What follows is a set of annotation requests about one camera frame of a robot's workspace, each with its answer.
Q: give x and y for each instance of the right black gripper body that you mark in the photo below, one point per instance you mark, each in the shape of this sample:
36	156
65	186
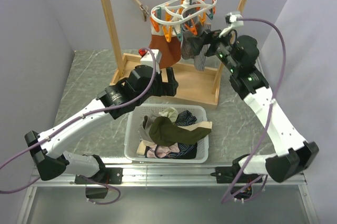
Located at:
212	38

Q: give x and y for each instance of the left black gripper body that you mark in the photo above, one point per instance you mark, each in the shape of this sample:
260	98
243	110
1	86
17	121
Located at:
160	88

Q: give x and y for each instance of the grey striped underwear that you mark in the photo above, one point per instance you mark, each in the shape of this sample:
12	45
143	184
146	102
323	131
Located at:
190	50

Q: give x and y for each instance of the white round clip hanger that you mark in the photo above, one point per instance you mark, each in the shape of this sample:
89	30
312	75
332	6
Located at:
170	19

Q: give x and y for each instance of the olive green underwear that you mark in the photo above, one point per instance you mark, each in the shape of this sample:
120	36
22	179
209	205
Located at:
164	133

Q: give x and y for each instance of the beige underwear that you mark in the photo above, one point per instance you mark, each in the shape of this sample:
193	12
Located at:
145	127

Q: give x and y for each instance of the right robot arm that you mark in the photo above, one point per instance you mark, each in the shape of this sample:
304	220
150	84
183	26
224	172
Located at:
293	153

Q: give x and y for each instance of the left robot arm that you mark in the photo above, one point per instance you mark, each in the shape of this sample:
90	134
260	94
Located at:
49	148

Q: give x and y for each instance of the orange white underwear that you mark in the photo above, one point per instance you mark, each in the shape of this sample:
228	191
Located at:
171	51

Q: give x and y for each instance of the pale yellow underwear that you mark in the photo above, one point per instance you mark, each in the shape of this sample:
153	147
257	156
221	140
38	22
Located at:
171	113

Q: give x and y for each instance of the pink underwear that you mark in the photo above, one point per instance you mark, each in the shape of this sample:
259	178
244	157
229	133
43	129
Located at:
152	150

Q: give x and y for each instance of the white plastic laundry basket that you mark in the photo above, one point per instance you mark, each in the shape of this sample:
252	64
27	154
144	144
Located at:
132	137

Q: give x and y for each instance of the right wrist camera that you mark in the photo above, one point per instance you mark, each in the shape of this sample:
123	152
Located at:
233	21

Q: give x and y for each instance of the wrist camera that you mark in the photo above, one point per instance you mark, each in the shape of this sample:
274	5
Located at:
151	58
233	21

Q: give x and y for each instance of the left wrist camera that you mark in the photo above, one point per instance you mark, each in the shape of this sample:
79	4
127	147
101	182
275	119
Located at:
151	58

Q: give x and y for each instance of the aluminium rail frame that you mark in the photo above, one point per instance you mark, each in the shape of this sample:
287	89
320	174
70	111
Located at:
173	193

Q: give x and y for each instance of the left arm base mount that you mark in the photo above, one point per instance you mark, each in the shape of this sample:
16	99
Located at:
98	186

